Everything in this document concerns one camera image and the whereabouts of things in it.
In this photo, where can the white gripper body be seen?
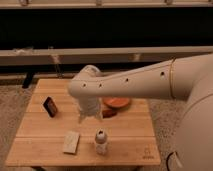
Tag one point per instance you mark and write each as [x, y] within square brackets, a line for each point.
[89, 107]

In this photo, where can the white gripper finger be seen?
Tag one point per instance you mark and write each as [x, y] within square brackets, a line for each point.
[99, 118]
[81, 119]

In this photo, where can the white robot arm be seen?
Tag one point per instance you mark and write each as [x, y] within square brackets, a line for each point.
[89, 86]

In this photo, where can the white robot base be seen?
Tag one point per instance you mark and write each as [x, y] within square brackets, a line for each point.
[191, 79]

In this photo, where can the clear plastic bottle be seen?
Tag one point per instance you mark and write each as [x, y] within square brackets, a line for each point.
[101, 142]

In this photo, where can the orange bowl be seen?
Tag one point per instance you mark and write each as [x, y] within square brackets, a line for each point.
[115, 102]

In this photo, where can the beige sponge block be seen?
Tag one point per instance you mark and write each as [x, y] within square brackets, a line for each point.
[71, 142]

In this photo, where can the wooden table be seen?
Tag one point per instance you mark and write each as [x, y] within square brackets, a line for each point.
[40, 138]

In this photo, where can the small black box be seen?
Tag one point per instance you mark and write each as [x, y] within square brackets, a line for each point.
[50, 107]

